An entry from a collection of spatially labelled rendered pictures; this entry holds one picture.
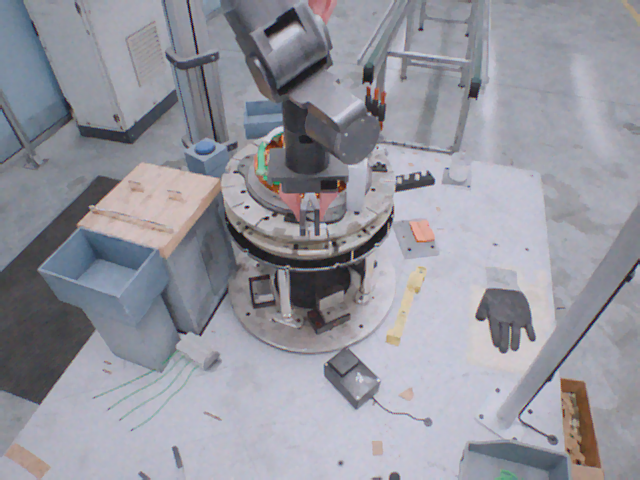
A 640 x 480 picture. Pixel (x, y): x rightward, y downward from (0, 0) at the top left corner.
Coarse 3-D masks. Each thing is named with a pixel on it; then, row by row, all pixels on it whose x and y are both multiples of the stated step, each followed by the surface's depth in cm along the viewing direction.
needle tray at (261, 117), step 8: (248, 104) 107; (256, 104) 107; (264, 104) 107; (272, 104) 108; (280, 104) 108; (248, 112) 108; (256, 112) 109; (264, 112) 109; (272, 112) 109; (280, 112) 110; (248, 120) 107; (256, 120) 107; (264, 120) 107; (272, 120) 107; (280, 120) 100; (248, 128) 100; (256, 128) 100; (264, 128) 100; (272, 128) 101; (248, 136) 101; (256, 136) 102; (264, 136) 102
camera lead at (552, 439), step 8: (632, 272) 47; (624, 280) 48; (608, 304) 52; (600, 312) 53; (592, 320) 54; (576, 344) 58; (568, 352) 60; (552, 376) 65; (544, 384) 67; (536, 392) 69; (528, 424) 76; (536, 432) 76; (552, 440) 75
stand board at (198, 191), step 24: (144, 168) 87; (168, 168) 87; (120, 192) 81; (144, 192) 81; (192, 192) 81; (216, 192) 84; (96, 216) 77; (144, 216) 76; (168, 216) 76; (192, 216) 77; (144, 240) 72; (168, 240) 72
